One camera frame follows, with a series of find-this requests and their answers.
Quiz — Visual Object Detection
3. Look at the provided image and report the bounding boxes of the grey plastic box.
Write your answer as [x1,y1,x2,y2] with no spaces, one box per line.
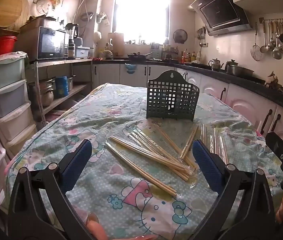
[75,46,91,58]

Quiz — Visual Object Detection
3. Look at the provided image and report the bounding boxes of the round woven straw tray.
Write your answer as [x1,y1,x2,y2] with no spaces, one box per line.
[19,0,31,29]

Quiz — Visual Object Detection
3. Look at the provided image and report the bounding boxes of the mint grey plastic drawer tower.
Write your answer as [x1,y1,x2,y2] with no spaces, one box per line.
[0,52,38,160]

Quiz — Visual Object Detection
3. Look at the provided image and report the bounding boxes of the steel teapot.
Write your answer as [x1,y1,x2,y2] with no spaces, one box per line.
[208,58,224,72]

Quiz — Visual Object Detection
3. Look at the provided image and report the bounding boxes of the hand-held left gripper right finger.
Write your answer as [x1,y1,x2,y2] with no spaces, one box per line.
[192,139,277,240]

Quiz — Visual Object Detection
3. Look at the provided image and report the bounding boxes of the stack of steel pots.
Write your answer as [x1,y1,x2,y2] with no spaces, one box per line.
[28,79,56,108]

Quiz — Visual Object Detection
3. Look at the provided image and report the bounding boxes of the round grey wall fan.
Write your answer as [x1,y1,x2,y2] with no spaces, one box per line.
[173,29,188,44]

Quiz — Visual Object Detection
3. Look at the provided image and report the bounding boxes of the spice rack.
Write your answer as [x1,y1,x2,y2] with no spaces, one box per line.
[161,44,180,60]

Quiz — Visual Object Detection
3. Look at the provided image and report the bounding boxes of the cluster of condiment bottles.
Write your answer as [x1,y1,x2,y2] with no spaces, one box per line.
[181,49,202,64]

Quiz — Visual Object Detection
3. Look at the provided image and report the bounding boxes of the white base cabinets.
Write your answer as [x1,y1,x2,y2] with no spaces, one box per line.
[93,64,283,140]

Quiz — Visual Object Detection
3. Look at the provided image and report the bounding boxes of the black range hood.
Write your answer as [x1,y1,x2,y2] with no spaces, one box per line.
[190,0,253,37]

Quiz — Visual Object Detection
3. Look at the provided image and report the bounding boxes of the black microwave oven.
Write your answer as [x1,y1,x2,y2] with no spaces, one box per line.
[17,26,70,61]

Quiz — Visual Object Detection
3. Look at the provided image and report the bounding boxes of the pale wooden cutting board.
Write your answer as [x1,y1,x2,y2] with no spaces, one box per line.
[107,32,124,54]

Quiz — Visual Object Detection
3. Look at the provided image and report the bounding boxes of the green plastic utensil basket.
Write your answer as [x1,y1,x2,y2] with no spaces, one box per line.
[146,70,200,122]

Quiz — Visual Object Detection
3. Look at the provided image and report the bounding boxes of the small white round fan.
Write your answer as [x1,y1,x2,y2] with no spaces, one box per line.
[36,0,55,15]

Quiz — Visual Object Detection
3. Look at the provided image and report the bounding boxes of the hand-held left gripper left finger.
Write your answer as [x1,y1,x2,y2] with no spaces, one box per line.
[7,139,93,240]

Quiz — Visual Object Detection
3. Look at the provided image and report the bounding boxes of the blue canister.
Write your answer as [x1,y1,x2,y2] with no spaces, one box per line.
[55,76,69,98]

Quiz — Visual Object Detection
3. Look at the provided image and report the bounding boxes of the black blender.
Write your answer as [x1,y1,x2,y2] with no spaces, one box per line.
[65,23,80,58]

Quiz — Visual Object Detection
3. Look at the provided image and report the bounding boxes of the water heater hoses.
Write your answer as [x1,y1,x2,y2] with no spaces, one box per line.
[73,0,87,28]

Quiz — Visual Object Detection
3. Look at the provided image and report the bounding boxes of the metal shelf rack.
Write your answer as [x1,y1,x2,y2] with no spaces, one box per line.
[29,58,94,130]

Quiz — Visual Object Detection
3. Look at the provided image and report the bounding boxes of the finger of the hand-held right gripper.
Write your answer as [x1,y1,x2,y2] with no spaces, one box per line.
[266,132,283,163]

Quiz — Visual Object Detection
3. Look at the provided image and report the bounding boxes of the large steel pot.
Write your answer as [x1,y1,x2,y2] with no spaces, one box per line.
[226,64,255,78]

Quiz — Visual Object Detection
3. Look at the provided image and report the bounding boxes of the person's left hand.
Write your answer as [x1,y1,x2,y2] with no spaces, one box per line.
[86,213,158,240]

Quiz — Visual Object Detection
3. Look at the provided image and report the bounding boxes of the kitchen window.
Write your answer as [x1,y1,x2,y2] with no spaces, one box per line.
[113,0,171,45]

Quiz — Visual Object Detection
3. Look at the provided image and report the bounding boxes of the round bamboo board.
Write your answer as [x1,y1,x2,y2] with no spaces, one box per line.
[0,0,24,28]

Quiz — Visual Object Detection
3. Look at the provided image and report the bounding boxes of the bunch of chopsticks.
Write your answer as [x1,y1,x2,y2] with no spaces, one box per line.
[105,122,229,198]

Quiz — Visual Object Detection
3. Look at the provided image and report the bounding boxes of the black kitchen countertop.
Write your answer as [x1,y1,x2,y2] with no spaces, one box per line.
[93,57,283,112]

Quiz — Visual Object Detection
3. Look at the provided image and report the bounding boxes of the hanging steel colander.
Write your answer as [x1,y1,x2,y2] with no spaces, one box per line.
[80,12,94,22]

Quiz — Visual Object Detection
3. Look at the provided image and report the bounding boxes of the small steel pot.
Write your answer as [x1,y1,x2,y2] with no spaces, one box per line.
[67,75,77,92]

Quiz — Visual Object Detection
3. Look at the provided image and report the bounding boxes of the row of hanging kitchen utensils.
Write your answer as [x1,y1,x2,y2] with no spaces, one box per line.
[251,15,283,62]

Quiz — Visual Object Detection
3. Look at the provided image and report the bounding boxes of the small hanging steel utensils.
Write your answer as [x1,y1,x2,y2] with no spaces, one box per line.
[196,26,207,47]

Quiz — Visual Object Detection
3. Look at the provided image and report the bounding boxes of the black frying pan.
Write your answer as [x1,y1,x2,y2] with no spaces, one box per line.
[127,52,153,60]

